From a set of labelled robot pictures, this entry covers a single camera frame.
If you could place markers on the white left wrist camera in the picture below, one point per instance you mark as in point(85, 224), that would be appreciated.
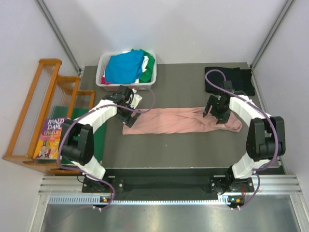
point(135, 99)

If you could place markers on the Roald Dahl book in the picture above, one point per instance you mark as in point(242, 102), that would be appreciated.
point(49, 139)

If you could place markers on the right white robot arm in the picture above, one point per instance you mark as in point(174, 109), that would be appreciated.
point(265, 139)

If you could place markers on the white t shirt in basket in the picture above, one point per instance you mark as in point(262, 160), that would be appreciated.
point(142, 74)

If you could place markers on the wooden rack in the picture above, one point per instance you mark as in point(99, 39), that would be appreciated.
point(47, 91)

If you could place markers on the grey slotted cable duct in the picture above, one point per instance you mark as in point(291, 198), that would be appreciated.
point(100, 200)

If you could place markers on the white plastic laundry basket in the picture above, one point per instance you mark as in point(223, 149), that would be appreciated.
point(103, 61)

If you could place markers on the red t shirt in basket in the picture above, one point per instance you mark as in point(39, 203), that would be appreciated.
point(103, 81)

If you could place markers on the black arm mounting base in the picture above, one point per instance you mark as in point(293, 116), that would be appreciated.
point(199, 180)

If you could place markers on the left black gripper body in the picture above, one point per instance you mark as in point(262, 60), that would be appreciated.
point(130, 118)

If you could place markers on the folded black t shirt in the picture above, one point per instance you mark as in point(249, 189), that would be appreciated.
point(241, 79)

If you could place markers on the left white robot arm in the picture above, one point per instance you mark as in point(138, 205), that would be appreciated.
point(77, 137)

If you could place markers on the green t shirt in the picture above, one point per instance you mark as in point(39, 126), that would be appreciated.
point(151, 62)

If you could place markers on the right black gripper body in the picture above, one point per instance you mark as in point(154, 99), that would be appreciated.
point(221, 113)

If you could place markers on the blue t shirt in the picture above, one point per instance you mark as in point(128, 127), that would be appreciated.
point(123, 68)

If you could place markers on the pink t shirt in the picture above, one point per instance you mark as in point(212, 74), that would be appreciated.
point(179, 120)

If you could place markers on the green book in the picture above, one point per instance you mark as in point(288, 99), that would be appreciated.
point(99, 135)

